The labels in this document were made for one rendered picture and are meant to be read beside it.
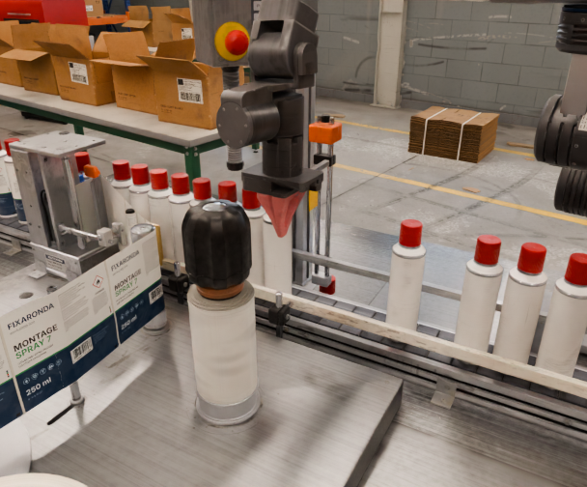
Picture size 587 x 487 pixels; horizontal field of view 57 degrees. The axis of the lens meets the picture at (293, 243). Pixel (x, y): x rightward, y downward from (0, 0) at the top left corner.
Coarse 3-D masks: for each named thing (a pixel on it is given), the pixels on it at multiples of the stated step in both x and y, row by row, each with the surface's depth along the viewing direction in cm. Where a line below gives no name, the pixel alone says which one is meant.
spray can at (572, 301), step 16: (576, 256) 72; (576, 272) 71; (560, 288) 73; (576, 288) 72; (560, 304) 73; (576, 304) 72; (560, 320) 74; (576, 320) 73; (544, 336) 78; (560, 336) 75; (576, 336) 74; (544, 352) 78; (560, 352) 76; (576, 352) 76; (544, 368) 78; (560, 368) 77
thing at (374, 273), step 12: (300, 252) 100; (324, 264) 98; (336, 264) 97; (348, 264) 96; (372, 276) 94; (384, 276) 93; (432, 288) 89; (444, 288) 88; (456, 300) 88; (540, 312) 82
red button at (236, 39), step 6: (234, 30) 85; (228, 36) 84; (234, 36) 84; (240, 36) 85; (246, 36) 86; (228, 42) 84; (234, 42) 84; (240, 42) 85; (246, 42) 86; (228, 48) 85; (234, 48) 85; (240, 48) 85; (246, 48) 86; (234, 54) 86; (240, 54) 86
